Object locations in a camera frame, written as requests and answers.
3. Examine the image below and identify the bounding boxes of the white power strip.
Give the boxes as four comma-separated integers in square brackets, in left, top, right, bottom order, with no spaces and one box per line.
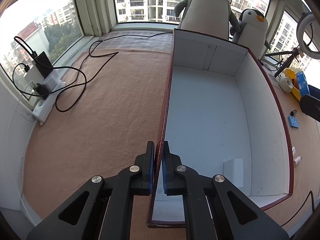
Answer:
[31,72,66,125]

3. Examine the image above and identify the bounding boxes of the black power adapter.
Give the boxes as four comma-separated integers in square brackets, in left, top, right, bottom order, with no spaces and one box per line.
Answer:
[34,51,54,78]

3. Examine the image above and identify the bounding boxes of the white ring light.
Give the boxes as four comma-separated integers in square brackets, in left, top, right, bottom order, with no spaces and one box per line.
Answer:
[296,11,320,60]

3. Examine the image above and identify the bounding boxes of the long black cable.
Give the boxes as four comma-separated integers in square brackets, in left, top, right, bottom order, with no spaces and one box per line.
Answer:
[55,32,173,112]

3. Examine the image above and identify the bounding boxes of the white round plastic device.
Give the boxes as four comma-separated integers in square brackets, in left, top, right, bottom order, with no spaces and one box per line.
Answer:
[278,76,293,93]

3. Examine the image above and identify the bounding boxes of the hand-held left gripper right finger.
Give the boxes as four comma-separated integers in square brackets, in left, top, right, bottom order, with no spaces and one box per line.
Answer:
[161,141,290,240]

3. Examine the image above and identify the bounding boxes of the short black cable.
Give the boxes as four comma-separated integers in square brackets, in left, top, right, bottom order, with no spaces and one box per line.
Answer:
[13,36,38,55]

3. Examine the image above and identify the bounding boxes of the blue phone stand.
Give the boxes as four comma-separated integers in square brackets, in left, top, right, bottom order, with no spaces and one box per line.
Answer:
[287,116,300,130]

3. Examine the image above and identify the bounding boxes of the white power bank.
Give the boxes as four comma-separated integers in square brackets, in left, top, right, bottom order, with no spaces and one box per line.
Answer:
[24,66,42,85]

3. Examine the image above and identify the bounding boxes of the blue printed box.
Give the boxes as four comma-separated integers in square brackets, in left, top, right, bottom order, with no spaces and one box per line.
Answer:
[296,71,309,98]

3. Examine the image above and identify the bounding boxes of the yellow tape dispenser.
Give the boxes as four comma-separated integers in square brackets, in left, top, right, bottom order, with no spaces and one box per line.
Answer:
[285,67,303,102]

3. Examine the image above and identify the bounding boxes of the red cardboard box white inside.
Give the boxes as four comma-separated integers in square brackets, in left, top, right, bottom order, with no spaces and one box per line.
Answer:
[146,28,295,228]

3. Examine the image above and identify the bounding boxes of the small penguin plush toy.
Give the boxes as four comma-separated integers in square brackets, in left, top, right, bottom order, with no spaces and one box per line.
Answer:
[230,9,268,58]

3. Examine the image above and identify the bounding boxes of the white foam block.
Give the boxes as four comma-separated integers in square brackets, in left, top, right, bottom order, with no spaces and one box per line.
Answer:
[223,158,244,188]

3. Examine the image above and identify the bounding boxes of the pale checked cloth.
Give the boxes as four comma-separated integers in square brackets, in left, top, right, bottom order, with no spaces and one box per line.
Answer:
[97,30,175,54]

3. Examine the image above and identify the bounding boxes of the white plug adapter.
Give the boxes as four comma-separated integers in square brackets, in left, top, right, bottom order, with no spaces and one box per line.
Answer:
[44,72,60,88]

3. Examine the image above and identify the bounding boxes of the large penguin plush toy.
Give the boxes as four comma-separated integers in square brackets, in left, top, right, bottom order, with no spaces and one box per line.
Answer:
[174,0,242,40]

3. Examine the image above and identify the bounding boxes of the black plug adapter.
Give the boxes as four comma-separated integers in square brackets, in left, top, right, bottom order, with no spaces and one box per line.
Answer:
[35,83,49,100]

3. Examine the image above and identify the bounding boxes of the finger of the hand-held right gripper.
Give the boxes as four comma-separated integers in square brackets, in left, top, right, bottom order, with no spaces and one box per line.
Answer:
[299,94,320,123]

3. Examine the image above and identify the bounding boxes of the thin white cable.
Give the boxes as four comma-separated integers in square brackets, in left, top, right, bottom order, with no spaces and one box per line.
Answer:
[15,80,37,125]

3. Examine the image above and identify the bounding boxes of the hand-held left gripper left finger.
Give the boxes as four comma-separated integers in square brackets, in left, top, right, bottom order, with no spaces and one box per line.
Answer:
[26,141,155,240]

